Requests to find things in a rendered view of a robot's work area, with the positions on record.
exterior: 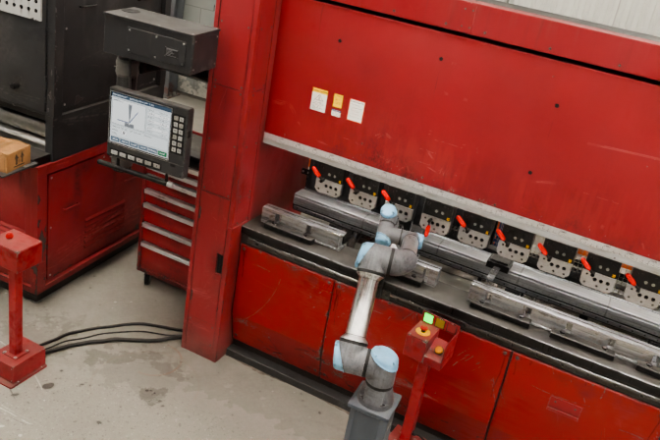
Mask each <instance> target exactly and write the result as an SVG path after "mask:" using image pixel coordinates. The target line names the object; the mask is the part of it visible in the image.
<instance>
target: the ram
mask: <svg viewBox="0 0 660 440"><path fill-rule="evenodd" d="M314 87H316V88H319V89H323V90H326V91H328V94H327V100H326V106H325V112H324V113H322V112H319V111H316V110H313V109H310V103H311V97H312V91H313V88H314ZM335 93H337V94H340V95H343V96H344V97H343V103H342V108H337V107H334V106H333V100H334V95H335ZM350 98H352V99H356V100H359V101H362V102H365V106H364V111H363V117H362V122H361V124H359V123H356V122H353V121H350V120H347V115H348V109H349V104H350ZM332 109H335V110H338V111H341V114H340V118H339V117H336V116H332V115H331V112H332ZM264 131H265V132H266V133H268V134H271V135H274V136H277V137H280V138H285V139H288V140H291V141H295V142H298V143H301V144H304V145H307V146H310V147H313V148H316V149H319V150H322V151H325V152H328V153H331V154H334V155H337V156H340V157H343V158H346V159H349V160H352V161H355V162H357V163H360V164H363V165H366V166H369V167H372V168H375V169H379V170H382V171H385V172H388V173H391V174H394V175H397V176H400V177H403V178H406V179H409V180H412V181H415V182H418V183H421V184H424V185H427V186H430V187H432V188H435V189H438V190H441V191H444V192H447V193H452V194H455V195H459V196H462V197H465V198H468V199H471V200H474V201H477V202H480V203H483V204H486V205H489V206H492V207H495V208H498V209H501V210H504V211H507V212H510V213H513V214H516V215H519V216H521V217H524V218H527V219H530V220H533V221H536V222H539V223H543V224H546V225H549V226H552V227H555V228H558V229H561V230H564V231H567V232H570V233H573V234H576V235H579V236H582V237H585V238H588V239H591V240H594V241H596V242H599V243H602V244H605V245H608V246H611V247H614V248H619V249H623V250H626V251H629V252H632V253H635V254H638V255H641V256H644V257H647V258H650V259H653V260H656V261H659V262H660V82H654V81H650V80H646V79H642V78H638V77H634V76H629V75H625V74H621V73H617V72H613V71H609V70H605V69H601V68H597V67H593V66H589V65H585V64H582V63H578V62H574V61H570V60H566V59H562V58H557V57H553V56H549V55H545V54H541V53H537V52H533V51H529V50H525V49H521V48H518V47H514V46H510V45H506V44H502V43H498V42H494V41H489V40H485V39H481V38H477V37H473V36H469V35H465V34H461V33H457V32H453V31H449V30H445V29H441V28H438V27H431V26H427V25H423V24H418V23H414V22H410V21H406V20H402V19H398V18H394V17H390V16H386V15H382V14H378V13H374V12H370V11H366V10H363V9H359V8H355V7H350V6H346V5H342V4H338V3H334V2H330V1H326V0H282V6H281V13H280V21H279V27H278V34H277V42H276V49H275V56H274V64H273V71H272V79H271V85H270V92H269V100H268V107H267V114H266V122H265V129H264ZM263 142H264V143H267V144H270V145H273V146H276V147H279V148H282V149H285V150H288V151H291V152H294V153H296V154H299V155H302V156H305V157H308V158H311V159H314V160H317V161H320V162H323V163H326V164H329V165H332V166H335V167H338V168H341V169H344V170H347V171H350V172H353V173H356V174H359V175H362V176H365V177H367V178H370V179H373V180H376V181H378V182H381V183H384V184H387V185H390V186H393V187H396V188H399V189H402V190H405V191H408V192H411V193H416V194H419V195H422V196H425V197H428V198H431V199H434V200H437V201H440V202H443V203H446V204H449V205H452V206H455V207H458V208H460V209H463V210H466V211H469V212H472V213H475V214H478V215H481V216H484V217H487V218H490V219H493V220H496V221H499V222H502V223H505V224H508V225H511V226H514V227H517V228H520V229H523V230H525V231H528V232H531V233H533V234H536V235H539V236H542V237H545V238H548V239H551V240H554V241H557V242H560V243H563V244H566V245H569V246H572V247H575V248H580V249H583V250H586V251H589V252H592V253H595V254H598V255H601V256H604V257H607V258H610V259H613V260H616V261H619V262H622V263H625V264H627V265H630V266H633V267H636V268H639V269H642V270H645V271H648V272H651V273H654V274H657V275H660V269H658V268H655V267H652V266H649V265H646V264H643V263H640V262H637V261H634V260H631V259H628V258H625V257H622V256H619V255H616V254H614V253H611V252H608V251H605V250H602V249H599V248H596V247H591V246H588V245H585V244H582V243H579V242H576V241H573V240H570V239H567V238H564V237H561V236H558V235H555V234H552V233H549V232H546V231H543V230H540V229H537V228H534V227H531V226H528V225H525V224H523V223H520V222H517V221H514V220H511V219H508V218H505V217H502V216H499V215H496V214H493V213H490V212H487V211H484V210H481V209H478V208H475V207H472V206H469V205H466V204H463V203H460V202H457V201H454V200H451V199H449V198H446V197H443V196H440V195H437V194H434V193H431V192H426V191H423V190H420V189H417V188H414V187H411V186H408V185H405V184H402V183H399V182H396V181H393V180H390V179H387V178H384V177H381V176H378V175H375V174H372V173H369V172H366V171H363V170H360V169H358V168H355V167H352V166H348V165H345V164H342V163H339V162H336V161H333V160H330V159H327V158H324V157H321V156H318V155H315V154H312V153H309V152H306V151H303V150H300V149H297V148H294V147H291V146H288V145H286V144H283V143H280V142H277V141H274V140H271V139H268V138H265V137H264V138H263Z"/></svg>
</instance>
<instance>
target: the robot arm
mask: <svg viewBox="0 0 660 440"><path fill-rule="evenodd" d="M380 214H381V217H380V221H379V225H378V229H377V232H376V237H375V243H370V242H365V243H363V244H362V246H361V248H360V250H359V252H358V255H357V260H356V263H355V268H357V274H358V281H357V288H356V293H355V297H354V301H353V305H352V309H351V313H350V317H349V321H348V325H347V329H346V333H345V334H344V335H342V336H341V338H340V341H339V340H338V341H336V343H335V348H334V355H333V367H334V368H335V369H336V370H340V371H343V372H346V373H350V374H353V375H357V376H361V377H365V381H364V382H363V383H362V385H361V386H360V388H359V390H358V393H357V399H358V401H359V402H360V403H361V404H362V405H363V406H364V407H365V408H367V409H369V410H372V411H375V412H385V411H388V410H390V409H391V408H392V407H393V404H394V391H393V386H394V382H395V377H396V373H397V370H398V364H399V358H398V356H397V354H395V352H394V351H393V350H391V349H389V348H387V347H384V346H375V347H374V348H373V349H368V348H367V345H368V343H367V341H366V340H365V337H366V333H367V329H368V325H369V321H370V316H371V312H372V309H373V305H374V301H375V297H376V292H377V288H378V284H379V281H381V280H382V279H384V275H385V274H386V275H390V276H402V275H406V274H408V273H410V272H412V271H413V270H414V269H415V267H416V265H417V255H416V253H417V250H418V249H421V248H422V244H423V239H424V235H423V234H419V233H415V232H411V231H406V230H404V227H403V225H402V224H400V221H399V218H398V215H397V210H396V207H395V206H394V205H393V204H390V203H387V204H384V205H383V206H382V207H381V210H380ZM400 226H401V228H400ZM402 228H403V230H402ZM391 244H395V245H396V247H397V248H394V247H391Z"/></svg>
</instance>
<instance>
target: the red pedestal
mask: <svg viewBox="0 0 660 440"><path fill-rule="evenodd" d="M40 262H42V241H40V240H38V239H35V238H33V237H31V236H29V235H26V234H24V233H22V232H20V231H17V230H15V229H12V230H10V231H8V232H5V233H3V234H0V266H2V267H4V268H6V269H9V344H8V345H7V346H5V347H3V348H1V349H0V384H1V385H3V386H5V387H7V388H9V389H13V388H15V387H16V386H18V385H19V384H21V383H22V382H24V381H26V380H27V379H29V378H30V377H32V376H34V374H36V373H37V372H39V371H40V370H42V369H44V368H45V367H47V364H45V348H44V347H42V346H40V345H38V344H37V343H35V342H33V341H31V340H29V339H27V338H25V337H24V336H23V271H25V270H27V269H29V268H31V267H33V266H34V265H36V264H38V263H40Z"/></svg>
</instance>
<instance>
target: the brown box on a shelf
mask: <svg viewBox="0 0 660 440"><path fill-rule="evenodd" d="M36 165H38V163H37V162H36V161H34V160H31V159H30V144H27V143H24V142H22V141H19V140H16V139H11V138H6V137H0V178H5V177H7V176H10V175H13V174H16V173H18V172H21V171H24V170H25V169H28V168H31V167H33V166H36Z"/></svg>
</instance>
